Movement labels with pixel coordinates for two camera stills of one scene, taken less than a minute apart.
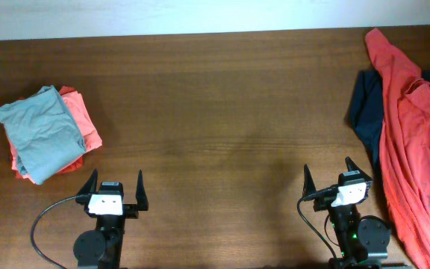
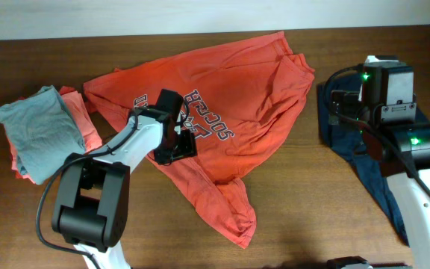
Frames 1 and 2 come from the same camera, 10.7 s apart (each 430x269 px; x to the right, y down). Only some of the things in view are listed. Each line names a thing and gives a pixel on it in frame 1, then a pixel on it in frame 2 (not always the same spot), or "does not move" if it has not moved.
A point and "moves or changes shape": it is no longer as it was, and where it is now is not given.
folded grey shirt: (43, 133) does not move
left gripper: (131, 211) -> (189, 148)
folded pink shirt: (84, 123) does not move
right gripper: (308, 184) -> (342, 104)
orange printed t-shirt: (416, 161) moves or changes shape
